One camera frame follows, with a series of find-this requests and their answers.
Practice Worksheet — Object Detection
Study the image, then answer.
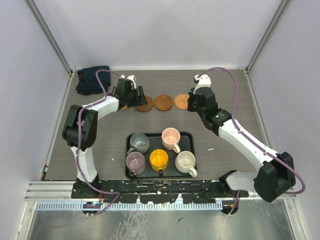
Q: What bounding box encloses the pink ceramic mug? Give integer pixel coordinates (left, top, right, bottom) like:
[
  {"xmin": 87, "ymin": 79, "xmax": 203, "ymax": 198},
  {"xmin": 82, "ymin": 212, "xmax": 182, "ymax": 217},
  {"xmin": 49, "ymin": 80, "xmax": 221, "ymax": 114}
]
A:
[{"xmin": 161, "ymin": 127, "xmax": 181, "ymax": 154}]

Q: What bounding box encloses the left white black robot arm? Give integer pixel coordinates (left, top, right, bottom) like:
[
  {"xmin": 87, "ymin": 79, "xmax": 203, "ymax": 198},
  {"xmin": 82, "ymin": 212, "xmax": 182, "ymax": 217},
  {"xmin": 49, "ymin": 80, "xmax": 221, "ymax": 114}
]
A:
[{"xmin": 62, "ymin": 75, "xmax": 148, "ymax": 198}]

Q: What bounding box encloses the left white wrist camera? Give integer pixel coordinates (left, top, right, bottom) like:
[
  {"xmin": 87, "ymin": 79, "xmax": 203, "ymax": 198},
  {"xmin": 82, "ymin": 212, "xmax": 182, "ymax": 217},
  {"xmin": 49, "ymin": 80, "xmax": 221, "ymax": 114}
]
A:
[{"xmin": 120, "ymin": 74, "xmax": 137, "ymax": 89}]

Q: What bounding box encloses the yellow ceramic mug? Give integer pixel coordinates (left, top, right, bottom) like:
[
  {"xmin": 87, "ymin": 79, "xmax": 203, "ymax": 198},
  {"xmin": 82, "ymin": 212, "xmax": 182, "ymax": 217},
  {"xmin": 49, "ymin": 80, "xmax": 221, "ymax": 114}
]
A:
[{"xmin": 149, "ymin": 149, "xmax": 169, "ymax": 177}]

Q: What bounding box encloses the brown wooden saucer coaster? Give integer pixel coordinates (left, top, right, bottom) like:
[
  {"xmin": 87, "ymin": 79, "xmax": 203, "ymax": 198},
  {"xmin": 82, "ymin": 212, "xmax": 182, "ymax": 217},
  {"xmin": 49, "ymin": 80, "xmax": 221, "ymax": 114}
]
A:
[
  {"xmin": 135, "ymin": 95, "xmax": 154, "ymax": 112},
  {"xmin": 154, "ymin": 94, "xmax": 174, "ymax": 111}
]

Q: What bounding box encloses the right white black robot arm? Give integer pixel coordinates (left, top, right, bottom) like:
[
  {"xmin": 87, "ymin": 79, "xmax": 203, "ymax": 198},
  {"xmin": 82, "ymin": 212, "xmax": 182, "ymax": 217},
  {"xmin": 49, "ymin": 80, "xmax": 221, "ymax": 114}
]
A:
[{"xmin": 187, "ymin": 87, "xmax": 296, "ymax": 203}]

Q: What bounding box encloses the white slotted cable duct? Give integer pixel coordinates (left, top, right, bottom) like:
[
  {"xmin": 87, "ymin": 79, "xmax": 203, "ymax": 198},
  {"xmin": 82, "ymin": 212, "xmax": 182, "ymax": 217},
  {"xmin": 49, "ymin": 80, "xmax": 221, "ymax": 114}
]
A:
[{"xmin": 35, "ymin": 200, "xmax": 223, "ymax": 211}]

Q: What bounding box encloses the dark blue folded cloth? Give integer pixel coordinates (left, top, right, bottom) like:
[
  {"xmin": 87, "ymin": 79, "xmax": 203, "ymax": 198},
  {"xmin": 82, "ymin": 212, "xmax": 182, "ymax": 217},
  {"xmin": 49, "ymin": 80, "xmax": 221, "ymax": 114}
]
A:
[{"xmin": 76, "ymin": 65, "xmax": 111, "ymax": 96}]

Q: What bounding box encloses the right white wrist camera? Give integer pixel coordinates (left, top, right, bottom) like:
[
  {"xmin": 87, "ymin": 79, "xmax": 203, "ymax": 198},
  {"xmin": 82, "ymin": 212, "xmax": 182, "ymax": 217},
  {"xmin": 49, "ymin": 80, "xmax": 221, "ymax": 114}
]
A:
[{"xmin": 192, "ymin": 74, "xmax": 212, "ymax": 94}]

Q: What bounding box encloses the black serving tray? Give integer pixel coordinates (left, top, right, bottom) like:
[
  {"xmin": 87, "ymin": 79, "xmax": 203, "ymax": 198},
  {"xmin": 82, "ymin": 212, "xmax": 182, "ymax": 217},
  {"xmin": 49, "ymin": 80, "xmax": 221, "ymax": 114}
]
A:
[{"xmin": 124, "ymin": 132, "xmax": 192, "ymax": 180}]

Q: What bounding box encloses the lilac ceramic mug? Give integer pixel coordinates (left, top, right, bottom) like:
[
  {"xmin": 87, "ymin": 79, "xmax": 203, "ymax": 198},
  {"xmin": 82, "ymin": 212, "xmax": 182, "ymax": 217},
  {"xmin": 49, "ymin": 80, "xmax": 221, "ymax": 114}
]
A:
[{"xmin": 125, "ymin": 151, "xmax": 146, "ymax": 179}]

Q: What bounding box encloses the aluminium frame rail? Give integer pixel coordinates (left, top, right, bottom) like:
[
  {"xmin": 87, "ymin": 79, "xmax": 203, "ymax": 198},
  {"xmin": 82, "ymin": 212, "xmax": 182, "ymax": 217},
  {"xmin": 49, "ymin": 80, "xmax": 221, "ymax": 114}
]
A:
[{"xmin": 24, "ymin": 178, "xmax": 297, "ymax": 201}]

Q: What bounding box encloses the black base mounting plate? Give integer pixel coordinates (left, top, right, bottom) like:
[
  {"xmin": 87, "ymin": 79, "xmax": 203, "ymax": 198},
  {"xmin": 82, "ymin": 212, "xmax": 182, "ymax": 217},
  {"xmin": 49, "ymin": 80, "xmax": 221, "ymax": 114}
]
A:
[{"xmin": 71, "ymin": 179, "xmax": 237, "ymax": 204}]

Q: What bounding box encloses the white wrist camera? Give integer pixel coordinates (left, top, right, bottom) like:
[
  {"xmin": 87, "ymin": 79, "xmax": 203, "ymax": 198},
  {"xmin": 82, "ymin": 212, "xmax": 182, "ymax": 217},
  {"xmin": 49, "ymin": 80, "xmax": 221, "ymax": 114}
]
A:
[
  {"xmin": 192, "ymin": 74, "xmax": 212, "ymax": 94},
  {"xmin": 120, "ymin": 74, "xmax": 137, "ymax": 89}
]

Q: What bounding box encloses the grey ceramic mug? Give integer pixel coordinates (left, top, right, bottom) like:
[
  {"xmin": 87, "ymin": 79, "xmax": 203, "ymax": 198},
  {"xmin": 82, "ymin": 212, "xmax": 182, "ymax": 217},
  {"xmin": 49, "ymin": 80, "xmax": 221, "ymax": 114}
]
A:
[{"xmin": 127, "ymin": 133, "xmax": 150, "ymax": 155}]

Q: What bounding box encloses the cream ceramic mug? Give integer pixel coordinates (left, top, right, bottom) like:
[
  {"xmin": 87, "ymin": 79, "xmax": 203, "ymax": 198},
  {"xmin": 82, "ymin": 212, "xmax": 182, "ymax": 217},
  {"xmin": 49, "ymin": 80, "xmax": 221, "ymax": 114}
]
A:
[{"xmin": 175, "ymin": 151, "xmax": 198, "ymax": 178}]

